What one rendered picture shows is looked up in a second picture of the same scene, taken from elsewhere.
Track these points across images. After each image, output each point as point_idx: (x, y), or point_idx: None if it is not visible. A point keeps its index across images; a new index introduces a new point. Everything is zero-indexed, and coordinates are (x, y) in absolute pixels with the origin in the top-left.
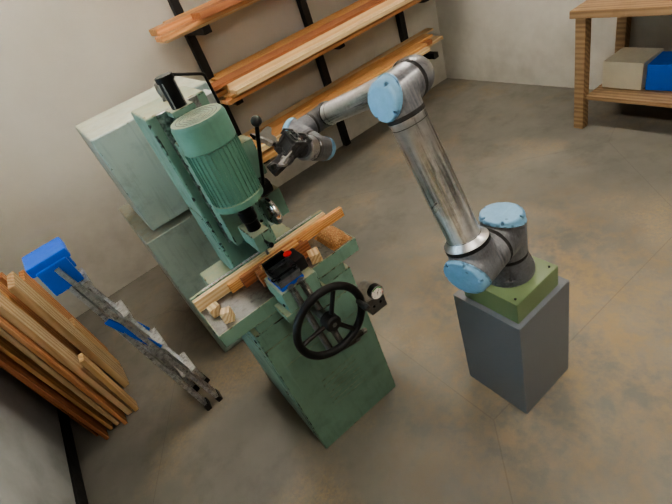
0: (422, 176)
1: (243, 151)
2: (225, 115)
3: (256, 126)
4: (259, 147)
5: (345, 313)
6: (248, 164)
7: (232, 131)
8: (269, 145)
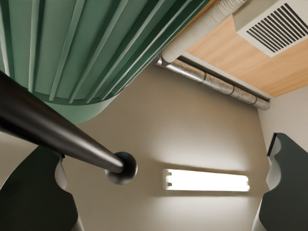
0: None
1: (126, 70)
2: (94, 115)
3: (133, 158)
4: (82, 134)
5: None
6: (168, 39)
7: (110, 101)
8: (79, 218)
